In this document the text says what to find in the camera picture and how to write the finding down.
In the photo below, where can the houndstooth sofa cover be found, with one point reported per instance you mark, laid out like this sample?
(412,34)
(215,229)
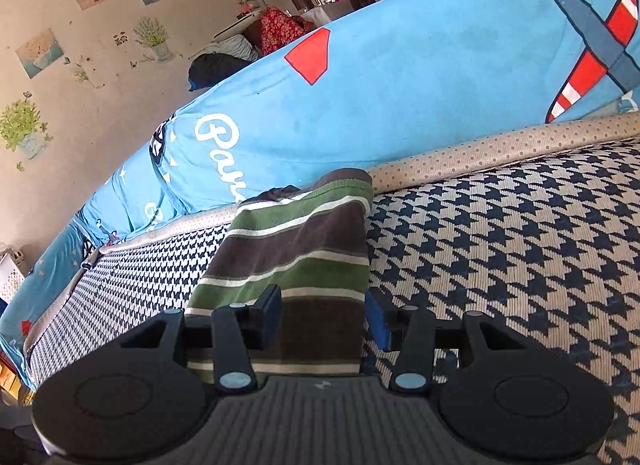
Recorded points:
(500,255)

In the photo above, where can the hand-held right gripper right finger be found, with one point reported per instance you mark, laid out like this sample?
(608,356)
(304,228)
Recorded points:
(377,320)

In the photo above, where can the white striped pillow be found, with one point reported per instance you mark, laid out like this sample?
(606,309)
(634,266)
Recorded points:
(230,47)

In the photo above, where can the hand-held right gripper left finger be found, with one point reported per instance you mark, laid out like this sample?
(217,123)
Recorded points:
(272,315)

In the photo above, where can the blue airplane print blanket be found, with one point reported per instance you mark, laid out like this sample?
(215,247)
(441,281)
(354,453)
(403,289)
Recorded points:
(400,95)

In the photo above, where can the white laundry basket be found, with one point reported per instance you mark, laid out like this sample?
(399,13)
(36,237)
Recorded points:
(11,275)

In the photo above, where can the lavender pot wall sticker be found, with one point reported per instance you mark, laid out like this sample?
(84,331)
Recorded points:
(152,40)

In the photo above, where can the black cloth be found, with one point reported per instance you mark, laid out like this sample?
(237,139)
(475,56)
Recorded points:
(220,72)

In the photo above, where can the green plant wall sticker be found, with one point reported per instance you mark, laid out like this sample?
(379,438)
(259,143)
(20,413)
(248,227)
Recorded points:
(22,125)

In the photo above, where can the red floral cloth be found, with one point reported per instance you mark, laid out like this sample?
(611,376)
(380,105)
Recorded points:
(282,30)

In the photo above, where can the wooden cabinet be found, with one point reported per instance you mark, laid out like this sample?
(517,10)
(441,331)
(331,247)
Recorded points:
(10,375)

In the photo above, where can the white tablecloth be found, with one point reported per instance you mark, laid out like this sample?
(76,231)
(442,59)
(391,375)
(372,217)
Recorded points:
(325,15)

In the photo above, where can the green brown striped t-shirt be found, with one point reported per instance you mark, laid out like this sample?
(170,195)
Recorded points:
(300,245)

